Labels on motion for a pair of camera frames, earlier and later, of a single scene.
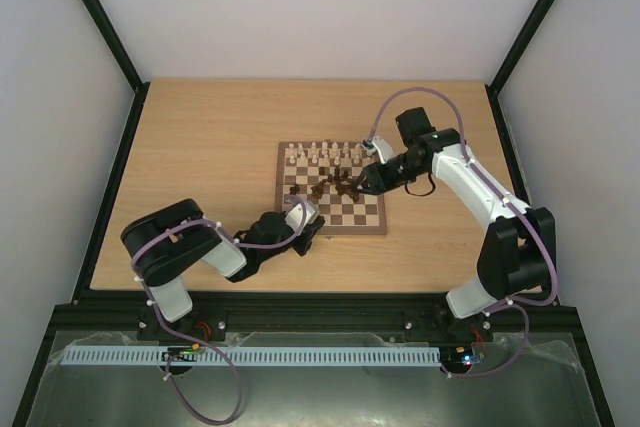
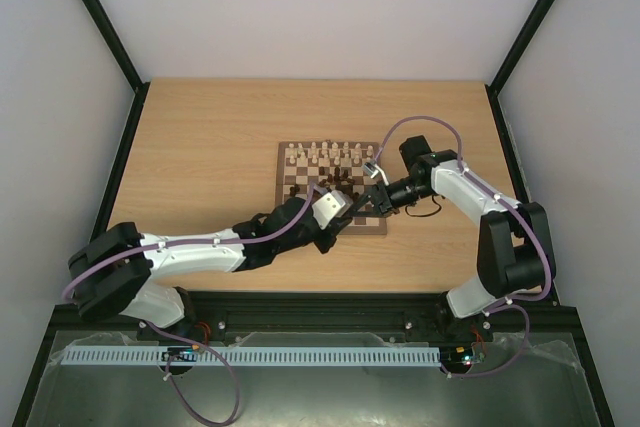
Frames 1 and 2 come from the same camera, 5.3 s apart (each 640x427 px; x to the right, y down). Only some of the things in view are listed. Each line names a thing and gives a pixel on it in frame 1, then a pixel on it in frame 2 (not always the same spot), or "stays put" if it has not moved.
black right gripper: x=379 y=178 to x=379 y=198
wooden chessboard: x=322 y=174 stays put
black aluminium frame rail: x=98 y=314 stays put
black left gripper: x=308 y=231 to x=334 y=228
